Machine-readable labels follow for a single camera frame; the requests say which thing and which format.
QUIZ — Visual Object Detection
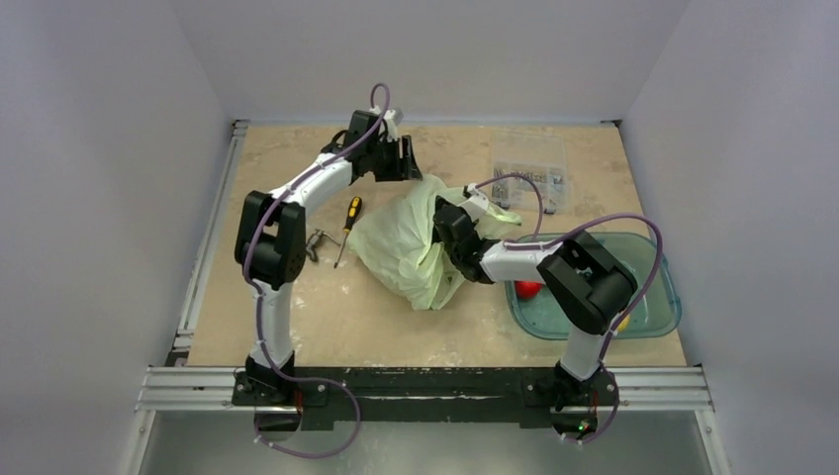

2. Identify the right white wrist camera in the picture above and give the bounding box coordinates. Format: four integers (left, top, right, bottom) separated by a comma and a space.
459, 183, 491, 222

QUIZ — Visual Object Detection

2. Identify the red fake fruit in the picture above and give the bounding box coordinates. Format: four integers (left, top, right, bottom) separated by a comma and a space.
513, 281, 542, 301

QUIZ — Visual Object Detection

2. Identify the black yellow screwdriver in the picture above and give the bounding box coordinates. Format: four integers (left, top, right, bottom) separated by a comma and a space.
333, 196, 363, 269

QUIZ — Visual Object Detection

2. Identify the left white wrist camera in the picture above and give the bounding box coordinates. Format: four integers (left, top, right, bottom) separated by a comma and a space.
380, 108, 404, 143

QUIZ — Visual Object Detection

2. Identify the grey metal tool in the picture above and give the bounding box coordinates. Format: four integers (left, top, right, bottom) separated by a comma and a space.
305, 229, 340, 263

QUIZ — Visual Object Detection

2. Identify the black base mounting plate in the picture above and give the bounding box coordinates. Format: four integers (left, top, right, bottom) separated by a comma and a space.
232, 366, 620, 437

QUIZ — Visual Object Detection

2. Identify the light green plastic bag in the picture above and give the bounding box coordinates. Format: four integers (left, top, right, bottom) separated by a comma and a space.
347, 172, 524, 313

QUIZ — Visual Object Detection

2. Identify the clear screw organizer box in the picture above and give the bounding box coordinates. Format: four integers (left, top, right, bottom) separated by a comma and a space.
491, 131, 570, 215

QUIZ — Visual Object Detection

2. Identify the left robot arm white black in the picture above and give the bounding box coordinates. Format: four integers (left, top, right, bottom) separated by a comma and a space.
234, 107, 422, 405

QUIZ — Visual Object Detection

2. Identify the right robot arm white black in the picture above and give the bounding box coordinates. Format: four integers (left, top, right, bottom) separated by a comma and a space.
433, 198, 639, 403

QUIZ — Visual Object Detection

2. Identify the yellow fake lemon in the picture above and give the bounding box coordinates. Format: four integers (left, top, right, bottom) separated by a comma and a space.
616, 314, 631, 333

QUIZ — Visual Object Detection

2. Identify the aluminium frame rail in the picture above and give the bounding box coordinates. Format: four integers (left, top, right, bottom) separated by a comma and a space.
134, 120, 714, 415

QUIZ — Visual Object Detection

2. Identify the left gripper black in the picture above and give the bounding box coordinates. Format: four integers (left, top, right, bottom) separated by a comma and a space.
367, 137, 420, 183

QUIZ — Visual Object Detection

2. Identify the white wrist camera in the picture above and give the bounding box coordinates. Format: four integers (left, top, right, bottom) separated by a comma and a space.
380, 108, 404, 143
459, 183, 491, 222

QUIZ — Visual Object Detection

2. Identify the teal plastic container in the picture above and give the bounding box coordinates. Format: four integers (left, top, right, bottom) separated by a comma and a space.
505, 232, 682, 340

